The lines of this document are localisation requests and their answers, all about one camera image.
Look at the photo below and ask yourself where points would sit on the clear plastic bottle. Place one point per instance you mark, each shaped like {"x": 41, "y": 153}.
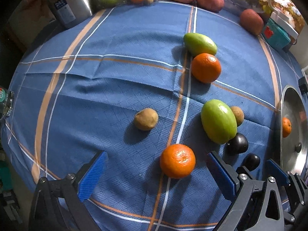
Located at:
{"x": 5, "y": 103}

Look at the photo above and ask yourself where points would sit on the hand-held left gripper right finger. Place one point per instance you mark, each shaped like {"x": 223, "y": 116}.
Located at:
{"x": 220, "y": 175}

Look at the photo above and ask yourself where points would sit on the stainless steel bowl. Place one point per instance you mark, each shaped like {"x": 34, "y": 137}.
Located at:
{"x": 293, "y": 108}

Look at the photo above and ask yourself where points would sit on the orange mandarin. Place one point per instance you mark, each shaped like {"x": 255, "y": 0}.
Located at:
{"x": 177, "y": 161}
{"x": 286, "y": 127}
{"x": 206, "y": 67}

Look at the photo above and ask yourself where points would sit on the teal plastic box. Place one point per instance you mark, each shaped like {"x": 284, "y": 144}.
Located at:
{"x": 275, "y": 35}

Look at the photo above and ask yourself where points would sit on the stainless steel kettle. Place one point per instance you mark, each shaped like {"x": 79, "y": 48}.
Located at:
{"x": 77, "y": 0}

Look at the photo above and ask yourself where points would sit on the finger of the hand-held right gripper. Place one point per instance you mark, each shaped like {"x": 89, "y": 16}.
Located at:
{"x": 276, "y": 170}

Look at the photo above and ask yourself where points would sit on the white lamp base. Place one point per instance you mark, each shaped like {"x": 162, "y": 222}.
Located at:
{"x": 285, "y": 22}

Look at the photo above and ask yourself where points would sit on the dark red apple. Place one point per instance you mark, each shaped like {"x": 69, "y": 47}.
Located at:
{"x": 209, "y": 0}
{"x": 251, "y": 21}

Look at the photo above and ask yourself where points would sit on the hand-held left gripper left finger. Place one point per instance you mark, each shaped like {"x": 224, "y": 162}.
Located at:
{"x": 93, "y": 175}

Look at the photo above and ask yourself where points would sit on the blue plaid tablecloth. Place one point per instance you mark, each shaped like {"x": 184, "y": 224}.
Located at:
{"x": 120, "y": 77}

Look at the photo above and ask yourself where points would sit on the large green mango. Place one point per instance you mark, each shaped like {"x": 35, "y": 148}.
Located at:
{"x": 217, "y": 122}

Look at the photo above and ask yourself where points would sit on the brown kiwi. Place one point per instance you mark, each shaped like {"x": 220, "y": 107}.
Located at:
{"x": 146, "y": 119}
{"x": 238, "y": 115}

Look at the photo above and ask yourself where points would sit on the small green mango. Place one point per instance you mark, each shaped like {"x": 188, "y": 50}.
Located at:
{"x": 199, "y": 43}

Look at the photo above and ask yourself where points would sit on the black power adapter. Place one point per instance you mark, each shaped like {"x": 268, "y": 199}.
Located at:
{"x": 303, "y": 85}

